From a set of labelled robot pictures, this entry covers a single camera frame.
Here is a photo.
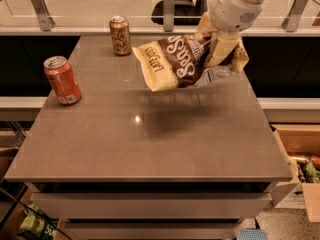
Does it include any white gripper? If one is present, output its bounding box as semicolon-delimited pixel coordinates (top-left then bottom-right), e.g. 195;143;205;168
195;0;264;67

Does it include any brown sea salt chip bag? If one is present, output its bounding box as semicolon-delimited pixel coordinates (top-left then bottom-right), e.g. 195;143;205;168
133;35;240;92

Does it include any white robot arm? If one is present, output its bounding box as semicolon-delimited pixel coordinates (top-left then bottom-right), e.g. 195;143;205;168
196;0;264;72

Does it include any orange soda can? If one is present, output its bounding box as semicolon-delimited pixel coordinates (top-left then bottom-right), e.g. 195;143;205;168
109;15;131;56

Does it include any red soda can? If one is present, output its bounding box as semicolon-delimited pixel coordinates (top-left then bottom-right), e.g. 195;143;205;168
43;56;82;105

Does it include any green snack bag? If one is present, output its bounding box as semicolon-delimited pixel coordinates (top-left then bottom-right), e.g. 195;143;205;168
17;203;58;240

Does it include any black office chair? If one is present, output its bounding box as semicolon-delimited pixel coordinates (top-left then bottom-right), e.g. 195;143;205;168
150;0;212;27

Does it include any cardboard box with items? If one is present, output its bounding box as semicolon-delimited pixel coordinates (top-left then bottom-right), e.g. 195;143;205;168
271;124;320;223

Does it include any blue mesh object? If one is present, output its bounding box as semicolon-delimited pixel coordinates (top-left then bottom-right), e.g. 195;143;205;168
236;229;268;240

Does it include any grey table drawer unit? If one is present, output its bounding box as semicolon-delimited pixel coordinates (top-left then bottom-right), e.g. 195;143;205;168
24;181;278;240

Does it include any middle metal railing bracket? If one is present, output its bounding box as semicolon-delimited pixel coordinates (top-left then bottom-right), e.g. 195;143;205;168
163;0;175;32

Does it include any metal railing bracket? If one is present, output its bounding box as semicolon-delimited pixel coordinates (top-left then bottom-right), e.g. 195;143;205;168
30;0;55;31
163;0;175;32
281;0;308;32

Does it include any right metal railing bracket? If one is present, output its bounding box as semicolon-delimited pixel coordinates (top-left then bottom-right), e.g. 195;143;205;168
281;0;308;32

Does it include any left metal railing bracket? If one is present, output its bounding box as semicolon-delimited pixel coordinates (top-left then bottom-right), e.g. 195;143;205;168
30;0;55;31

